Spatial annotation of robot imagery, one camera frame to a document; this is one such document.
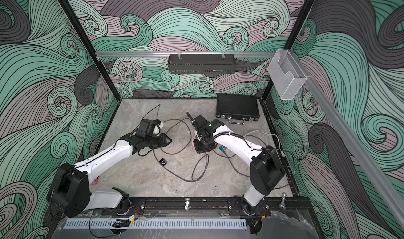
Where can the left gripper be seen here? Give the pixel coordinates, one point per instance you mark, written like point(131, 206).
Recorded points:
point(163, 141)

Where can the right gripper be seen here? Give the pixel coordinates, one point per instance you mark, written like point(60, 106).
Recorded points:
point(199, 149)

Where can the blue mp3 player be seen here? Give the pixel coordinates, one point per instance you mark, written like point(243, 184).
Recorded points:
point(222, 148)

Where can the black mp3 player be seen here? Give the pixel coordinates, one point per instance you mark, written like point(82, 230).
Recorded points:
point(163, 162)

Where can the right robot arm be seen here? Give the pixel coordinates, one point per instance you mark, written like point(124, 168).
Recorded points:
point(266, 169)

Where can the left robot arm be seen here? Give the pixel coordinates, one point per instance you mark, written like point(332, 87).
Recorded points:
point(69, 192)

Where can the black hard case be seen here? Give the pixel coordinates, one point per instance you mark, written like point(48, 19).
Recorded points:
point(237, 108)

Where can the pink toy car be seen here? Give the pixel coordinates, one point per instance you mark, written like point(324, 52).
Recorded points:
point(95, 181)

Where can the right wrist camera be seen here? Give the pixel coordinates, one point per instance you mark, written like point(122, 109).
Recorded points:
point(198, 123)

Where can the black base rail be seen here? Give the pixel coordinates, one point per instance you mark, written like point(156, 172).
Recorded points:
point(232, 205)

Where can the black wall shelf tray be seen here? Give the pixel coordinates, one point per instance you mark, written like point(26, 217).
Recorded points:
point(181, 63)

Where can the aluminium rail back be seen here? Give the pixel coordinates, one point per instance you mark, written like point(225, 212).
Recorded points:
point(165, 54)

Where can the aluminium rail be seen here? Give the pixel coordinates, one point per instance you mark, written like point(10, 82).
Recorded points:
point(165, 54)
point(324, 90)

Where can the clear acrylic wall holder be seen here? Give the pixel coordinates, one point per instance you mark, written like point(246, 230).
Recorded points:
point(287, 73)

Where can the aluminium rail right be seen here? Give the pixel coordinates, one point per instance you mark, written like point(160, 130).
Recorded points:
point(324, 90)

